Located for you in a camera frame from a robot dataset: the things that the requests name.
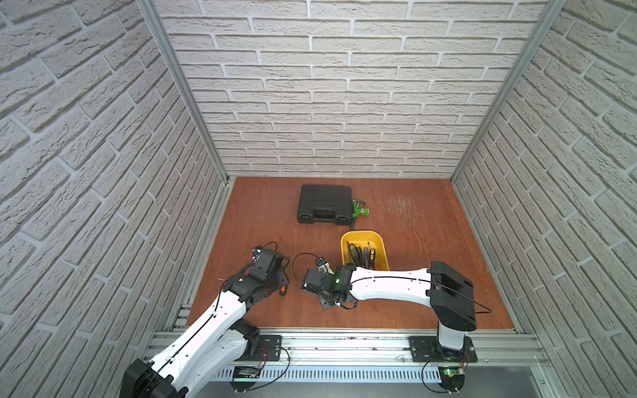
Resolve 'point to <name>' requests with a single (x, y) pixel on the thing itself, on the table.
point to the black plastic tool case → (325, 204)
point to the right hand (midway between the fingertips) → (331, 293)
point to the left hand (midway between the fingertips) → (286, 271)
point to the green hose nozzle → (359, 211)
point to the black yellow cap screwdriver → (360, 258)
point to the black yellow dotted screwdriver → (353, 252)
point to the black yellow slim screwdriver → (371, 259)
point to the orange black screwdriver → (283, 290)
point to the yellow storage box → (367, 239)
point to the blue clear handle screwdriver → (366, 257)
